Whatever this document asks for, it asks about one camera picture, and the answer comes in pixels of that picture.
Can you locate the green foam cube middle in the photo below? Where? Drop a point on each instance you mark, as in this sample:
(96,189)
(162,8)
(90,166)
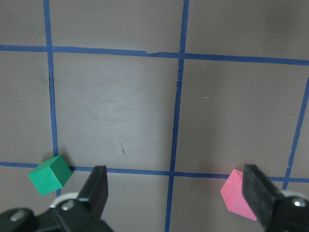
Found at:
(50,175)

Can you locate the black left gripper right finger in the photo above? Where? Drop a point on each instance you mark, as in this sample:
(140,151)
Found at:
(262,196)

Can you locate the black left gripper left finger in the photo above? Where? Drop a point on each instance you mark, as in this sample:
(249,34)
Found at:
(94,192)

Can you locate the pink foam cube far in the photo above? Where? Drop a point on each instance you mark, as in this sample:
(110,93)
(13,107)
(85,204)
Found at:
(231,193)

